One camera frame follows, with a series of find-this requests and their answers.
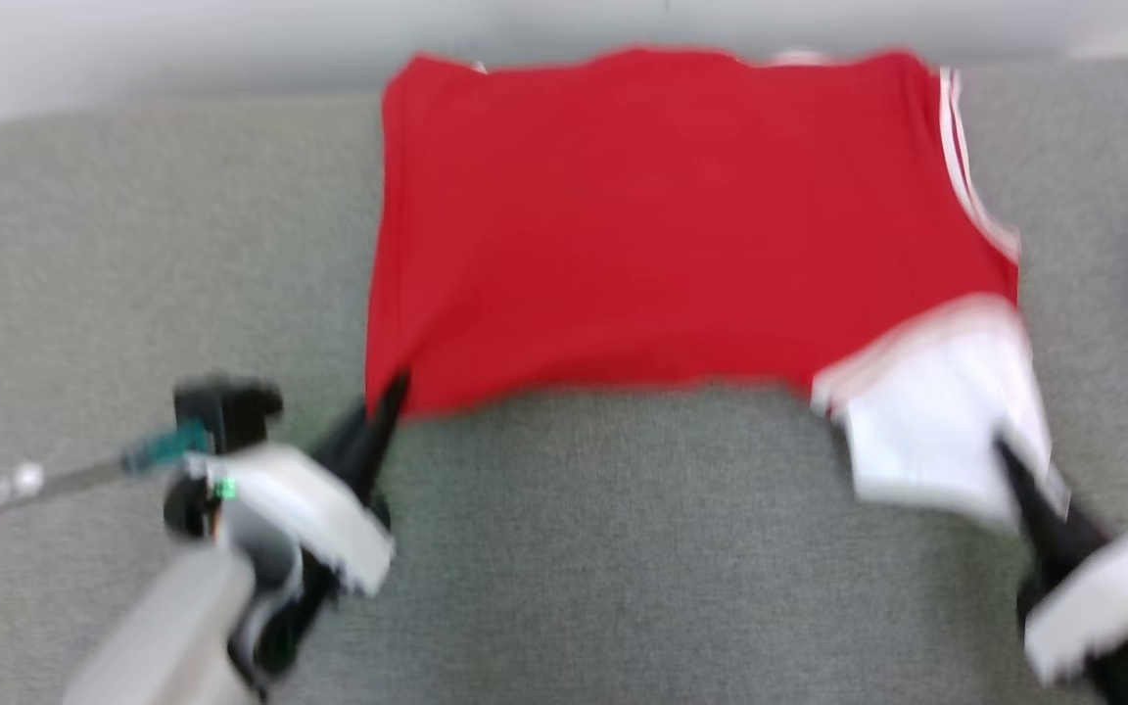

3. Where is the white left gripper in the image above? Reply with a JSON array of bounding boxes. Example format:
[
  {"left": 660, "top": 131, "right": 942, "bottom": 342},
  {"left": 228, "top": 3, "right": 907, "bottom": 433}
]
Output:
[{"left": 187, "top": 370, "right": 411, "bottom": 598}]

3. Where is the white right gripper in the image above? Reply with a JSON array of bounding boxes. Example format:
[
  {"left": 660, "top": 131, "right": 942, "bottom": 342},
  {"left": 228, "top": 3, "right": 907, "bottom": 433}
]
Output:
[{"left": 998, "top": 443, "right": 1128, "bottom": 686}]

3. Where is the red and white basketball jersey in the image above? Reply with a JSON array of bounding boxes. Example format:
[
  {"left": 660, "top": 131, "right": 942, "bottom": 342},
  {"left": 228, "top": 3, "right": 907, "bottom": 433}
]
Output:
[{"left": 364, "top": 45, "right": 1071, "bottom": 532}]

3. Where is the grey fabric sofa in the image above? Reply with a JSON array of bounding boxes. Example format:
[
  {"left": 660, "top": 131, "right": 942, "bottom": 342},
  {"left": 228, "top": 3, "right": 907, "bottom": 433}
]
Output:
[{"left": 0, "top": 54, "right": 1128, "bottom": 705}]

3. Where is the teal left camera connector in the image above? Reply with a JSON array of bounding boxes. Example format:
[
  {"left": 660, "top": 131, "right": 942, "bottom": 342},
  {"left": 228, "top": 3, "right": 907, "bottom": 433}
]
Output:
[{"left": 122, "top": 420, "right": 213, "bottom": 473}]

